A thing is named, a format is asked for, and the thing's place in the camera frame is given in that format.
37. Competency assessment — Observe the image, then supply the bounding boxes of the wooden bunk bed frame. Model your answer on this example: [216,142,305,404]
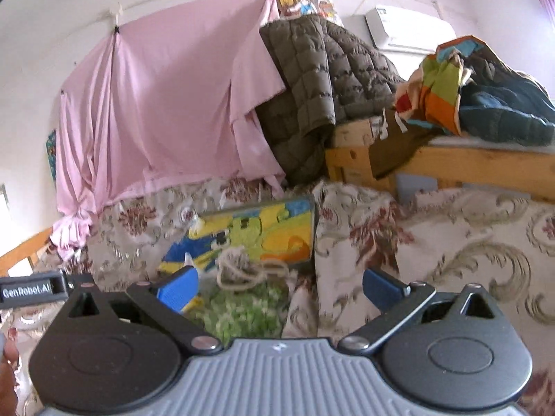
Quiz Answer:
[325,115,555,203]

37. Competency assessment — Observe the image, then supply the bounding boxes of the colourful patchwork cloth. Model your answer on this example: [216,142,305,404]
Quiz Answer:
[394,35,490,136]

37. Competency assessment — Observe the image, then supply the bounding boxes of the floral satin blanket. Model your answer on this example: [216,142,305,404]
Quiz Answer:
[0,177,555,416]

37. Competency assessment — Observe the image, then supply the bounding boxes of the pale blue panel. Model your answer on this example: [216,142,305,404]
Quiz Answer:
[396,173,439,205]

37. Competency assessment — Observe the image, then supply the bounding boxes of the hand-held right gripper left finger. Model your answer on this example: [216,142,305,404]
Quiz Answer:
[65,266,224,354]

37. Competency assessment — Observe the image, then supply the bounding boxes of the comic wall poster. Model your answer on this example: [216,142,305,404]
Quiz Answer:
[266,0,344,27]

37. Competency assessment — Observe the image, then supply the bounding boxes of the white drawstring pouch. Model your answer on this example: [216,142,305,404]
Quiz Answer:
[215,246,290,289]

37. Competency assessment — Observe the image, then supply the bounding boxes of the dark blue puffer jacket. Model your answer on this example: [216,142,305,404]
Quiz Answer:
[457,50,555,146]

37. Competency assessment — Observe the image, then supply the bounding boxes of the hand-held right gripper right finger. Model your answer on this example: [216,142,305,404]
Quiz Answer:
[337,268,501,353]

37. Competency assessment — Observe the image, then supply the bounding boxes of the pink hanging curtain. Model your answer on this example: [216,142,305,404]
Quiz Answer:
[50,0,290,263]

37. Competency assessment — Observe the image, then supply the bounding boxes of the wooden bed rail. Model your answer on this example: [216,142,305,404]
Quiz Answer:
[0,227,55,276]

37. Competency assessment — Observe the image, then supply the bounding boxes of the white mattress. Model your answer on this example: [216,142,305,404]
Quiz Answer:
[427,133,555,153]

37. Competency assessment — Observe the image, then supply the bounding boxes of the glass jar of green stars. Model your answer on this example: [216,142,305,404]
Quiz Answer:
[191,281,290,346]

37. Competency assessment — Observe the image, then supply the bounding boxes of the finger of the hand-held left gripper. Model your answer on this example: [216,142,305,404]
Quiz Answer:
[65,273,95,289]

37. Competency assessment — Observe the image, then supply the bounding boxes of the olive brown cloth white strings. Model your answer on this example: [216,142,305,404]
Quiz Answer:
[368,108,438,180]

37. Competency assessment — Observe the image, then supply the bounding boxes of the person's left hand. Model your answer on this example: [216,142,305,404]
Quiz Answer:
[0,335,19,416]

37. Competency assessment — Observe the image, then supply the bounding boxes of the olive quilted jacket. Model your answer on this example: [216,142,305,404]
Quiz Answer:
[258,14,406,187]

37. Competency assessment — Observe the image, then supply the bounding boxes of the white air conditioner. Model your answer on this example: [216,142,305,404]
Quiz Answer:
[364,5,458,53]

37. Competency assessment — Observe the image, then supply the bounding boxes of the small colourful wall poster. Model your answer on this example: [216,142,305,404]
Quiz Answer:
[45,129,60,183]

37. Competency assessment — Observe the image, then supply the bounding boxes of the cartoon printed tray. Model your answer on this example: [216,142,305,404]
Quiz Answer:
[160,195,320,276]

